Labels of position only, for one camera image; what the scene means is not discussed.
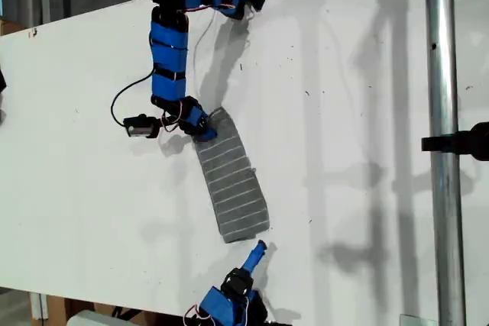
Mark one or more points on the steel post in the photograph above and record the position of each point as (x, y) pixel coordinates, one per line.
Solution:
(443, 112)

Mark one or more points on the black clamp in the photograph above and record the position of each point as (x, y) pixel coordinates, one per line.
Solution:
(458, 142)

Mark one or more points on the black camera box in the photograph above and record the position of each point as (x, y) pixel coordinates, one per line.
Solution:
(139, 127)

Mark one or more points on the white table leg bracket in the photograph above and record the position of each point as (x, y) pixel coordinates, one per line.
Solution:
(39, 305)

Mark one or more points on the black object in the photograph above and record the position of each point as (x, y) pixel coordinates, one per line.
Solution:
(2, 81)

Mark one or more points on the grey striped towel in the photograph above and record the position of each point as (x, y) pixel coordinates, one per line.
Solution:
(237, 184)

